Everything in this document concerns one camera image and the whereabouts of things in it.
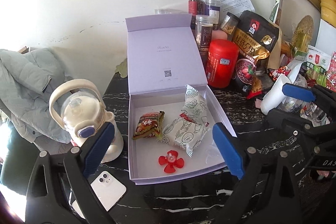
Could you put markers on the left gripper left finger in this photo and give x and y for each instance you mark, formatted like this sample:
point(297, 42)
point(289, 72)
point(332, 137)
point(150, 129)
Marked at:
point(95, 148)

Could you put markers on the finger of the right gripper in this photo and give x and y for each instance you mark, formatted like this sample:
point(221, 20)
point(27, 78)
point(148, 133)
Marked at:
point(298, 92)

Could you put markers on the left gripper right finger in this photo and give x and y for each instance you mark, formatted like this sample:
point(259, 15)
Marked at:
point(231, 150)

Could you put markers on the white printed snack pack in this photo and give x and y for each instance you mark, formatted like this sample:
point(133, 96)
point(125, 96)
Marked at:
point(195, 106)
point(184, 135)

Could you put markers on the red plastic flower suction toy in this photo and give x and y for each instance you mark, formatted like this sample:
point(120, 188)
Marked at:
point(171, 161)

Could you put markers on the brown cereal snack pack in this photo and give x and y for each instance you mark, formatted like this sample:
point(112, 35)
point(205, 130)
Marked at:
point(149, 126)

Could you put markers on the red ketchup sachet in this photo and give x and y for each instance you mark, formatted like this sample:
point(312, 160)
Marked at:
point(186, 117)

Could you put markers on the person right hand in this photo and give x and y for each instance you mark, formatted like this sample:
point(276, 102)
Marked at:
point(325, 174)

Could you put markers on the white paper cup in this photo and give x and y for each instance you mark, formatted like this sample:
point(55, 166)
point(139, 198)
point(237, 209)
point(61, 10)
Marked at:
point(275, 96)

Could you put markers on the white smartphone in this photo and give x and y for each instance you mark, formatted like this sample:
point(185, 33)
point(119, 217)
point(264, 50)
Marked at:
point(108, 189)

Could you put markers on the white cinnamoroll water bottle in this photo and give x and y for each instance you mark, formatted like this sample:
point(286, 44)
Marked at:
point(77, 107)

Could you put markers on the lavender open gift box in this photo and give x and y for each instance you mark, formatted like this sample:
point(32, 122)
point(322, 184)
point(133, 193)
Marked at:
point(162, 58)

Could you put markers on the black gold oat bag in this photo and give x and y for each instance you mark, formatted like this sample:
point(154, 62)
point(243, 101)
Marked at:
point(255, 37)

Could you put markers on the red canister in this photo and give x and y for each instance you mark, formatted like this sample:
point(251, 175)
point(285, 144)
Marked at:
point(222, 57)

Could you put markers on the grey-green puffer jacket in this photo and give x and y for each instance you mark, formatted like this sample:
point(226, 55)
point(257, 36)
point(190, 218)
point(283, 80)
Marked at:
point(27, 82)

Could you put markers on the clear jar dark label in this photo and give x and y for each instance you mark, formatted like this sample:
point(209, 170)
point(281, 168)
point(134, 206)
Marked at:
point(203, 30)

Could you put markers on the clear jar blue label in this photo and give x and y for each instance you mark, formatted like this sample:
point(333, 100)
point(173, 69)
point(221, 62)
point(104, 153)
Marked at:
point(212, 9)

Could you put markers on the clear jar red contents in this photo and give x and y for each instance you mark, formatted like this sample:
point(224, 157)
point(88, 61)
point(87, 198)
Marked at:
point(195, 7)

